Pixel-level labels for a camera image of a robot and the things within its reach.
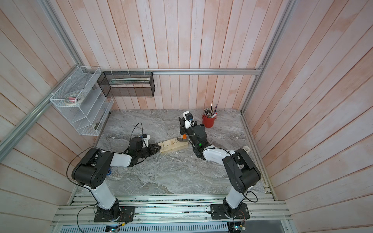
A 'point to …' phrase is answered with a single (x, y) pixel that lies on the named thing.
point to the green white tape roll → (246, 149)
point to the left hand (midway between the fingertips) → (160, 149)
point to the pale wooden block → (172, 145)
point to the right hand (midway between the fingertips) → (181, 116)
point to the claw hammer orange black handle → (185, 138)
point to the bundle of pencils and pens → (209, 112)
